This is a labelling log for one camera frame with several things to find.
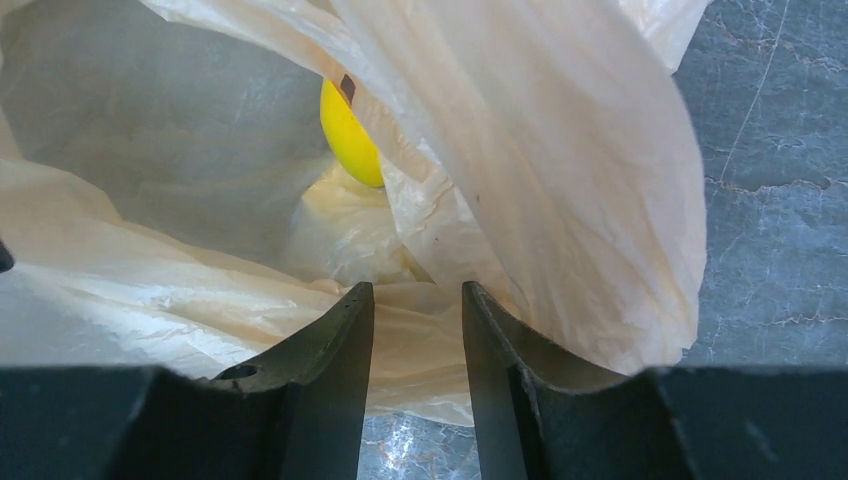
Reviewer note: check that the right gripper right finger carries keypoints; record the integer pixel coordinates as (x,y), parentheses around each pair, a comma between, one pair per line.
(541,412)

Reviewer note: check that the translucent orange plastic bag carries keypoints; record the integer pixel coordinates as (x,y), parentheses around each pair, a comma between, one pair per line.
(169,195)

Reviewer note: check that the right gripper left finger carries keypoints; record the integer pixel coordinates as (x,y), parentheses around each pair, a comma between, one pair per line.
(295,411)

